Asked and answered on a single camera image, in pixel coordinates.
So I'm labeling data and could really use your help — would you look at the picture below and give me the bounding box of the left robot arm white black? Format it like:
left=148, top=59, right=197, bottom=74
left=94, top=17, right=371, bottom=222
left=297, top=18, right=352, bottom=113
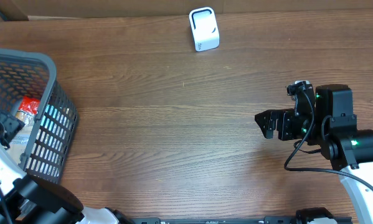
left=0, top=122, right=133, bottom=224

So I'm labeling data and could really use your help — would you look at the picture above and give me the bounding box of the black rail at table edge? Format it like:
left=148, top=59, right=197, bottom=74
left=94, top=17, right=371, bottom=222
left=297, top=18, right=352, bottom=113
left=131, top=216, right=352, bottom=224

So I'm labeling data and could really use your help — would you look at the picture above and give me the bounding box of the red and clear snack package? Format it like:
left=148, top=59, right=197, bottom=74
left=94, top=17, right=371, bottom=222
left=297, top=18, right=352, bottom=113
left=11, top=96, right=40, bottom=147

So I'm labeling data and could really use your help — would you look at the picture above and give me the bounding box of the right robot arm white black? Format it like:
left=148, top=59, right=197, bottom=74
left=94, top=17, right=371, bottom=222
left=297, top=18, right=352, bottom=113
left=255, top=81, right=373, bottom=223

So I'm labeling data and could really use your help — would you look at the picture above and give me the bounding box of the grey plastic mesh basket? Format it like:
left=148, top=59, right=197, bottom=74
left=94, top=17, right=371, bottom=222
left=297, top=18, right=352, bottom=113
left=0, top=49, right=79, bottom=184

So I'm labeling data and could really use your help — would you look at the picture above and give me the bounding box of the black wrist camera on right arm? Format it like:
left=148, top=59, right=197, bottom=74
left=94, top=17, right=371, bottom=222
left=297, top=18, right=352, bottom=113
left=286, top=80, right=316, bottom=116

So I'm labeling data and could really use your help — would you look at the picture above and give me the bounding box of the white barcode scanner stand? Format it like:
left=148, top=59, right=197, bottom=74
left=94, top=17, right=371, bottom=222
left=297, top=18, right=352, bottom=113
left=189, top=7, right=220, bottom=52

